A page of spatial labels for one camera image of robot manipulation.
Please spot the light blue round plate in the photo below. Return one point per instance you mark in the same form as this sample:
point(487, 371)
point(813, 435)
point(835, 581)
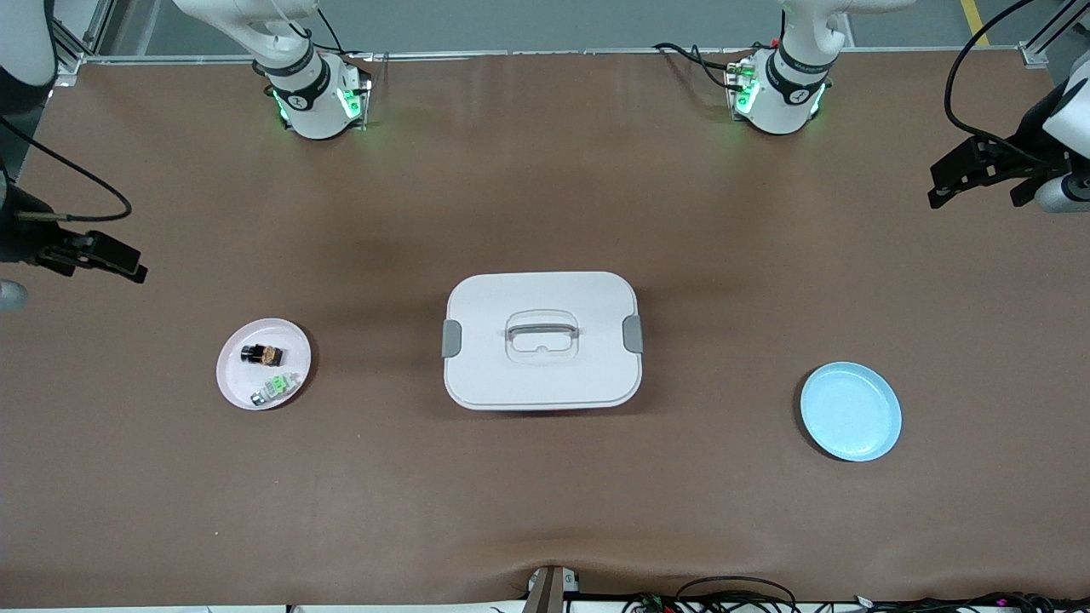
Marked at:
point(851, 417)

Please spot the white lidded box grey latches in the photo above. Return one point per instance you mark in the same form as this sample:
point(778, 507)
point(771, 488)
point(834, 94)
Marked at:
point(545, 383)

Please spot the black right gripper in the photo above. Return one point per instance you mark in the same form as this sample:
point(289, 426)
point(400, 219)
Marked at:
point(24, 237)

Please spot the brown table mat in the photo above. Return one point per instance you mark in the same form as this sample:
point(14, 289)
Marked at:
point(545, 494)

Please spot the orange and black switch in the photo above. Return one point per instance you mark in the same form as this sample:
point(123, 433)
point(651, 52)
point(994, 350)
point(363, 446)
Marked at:
point(264, 355)

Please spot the metal table edge rail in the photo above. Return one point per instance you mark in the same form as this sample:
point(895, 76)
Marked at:
point(511, 54)

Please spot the grey camera stand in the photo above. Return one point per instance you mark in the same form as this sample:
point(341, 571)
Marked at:
point(549, 592)

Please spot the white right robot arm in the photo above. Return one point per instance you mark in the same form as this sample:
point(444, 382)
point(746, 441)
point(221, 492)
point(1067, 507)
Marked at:
point(311, 102)

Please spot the aluminium frame post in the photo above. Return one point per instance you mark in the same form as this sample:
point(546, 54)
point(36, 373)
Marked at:
point(1035, 55)
point(68, 47)

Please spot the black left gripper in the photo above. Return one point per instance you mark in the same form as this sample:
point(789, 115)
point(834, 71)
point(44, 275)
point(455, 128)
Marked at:
point(1024, 157)

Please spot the pink round plate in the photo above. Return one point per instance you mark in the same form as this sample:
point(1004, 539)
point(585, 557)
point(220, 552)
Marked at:
point(234, 375)

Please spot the green and silver switch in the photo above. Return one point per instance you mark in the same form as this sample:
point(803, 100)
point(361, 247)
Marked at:
point(274, 389)

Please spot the yellow floor tape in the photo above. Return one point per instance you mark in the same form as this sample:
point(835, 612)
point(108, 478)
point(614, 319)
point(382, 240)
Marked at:
point(975, 21)

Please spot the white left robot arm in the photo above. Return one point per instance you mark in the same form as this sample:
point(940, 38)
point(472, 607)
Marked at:
point(783, 102)

